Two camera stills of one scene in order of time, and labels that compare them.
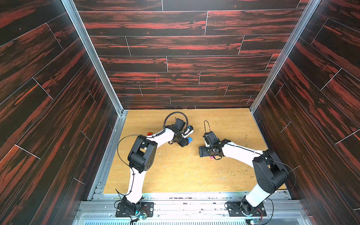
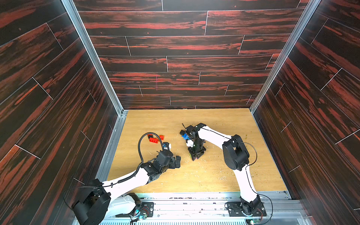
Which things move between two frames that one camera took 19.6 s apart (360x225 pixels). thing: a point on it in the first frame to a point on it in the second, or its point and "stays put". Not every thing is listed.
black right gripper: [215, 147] to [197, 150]
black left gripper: [184, 143] to [173, 165]
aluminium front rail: [191, 208] stays put
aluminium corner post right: [311, 9] stays put
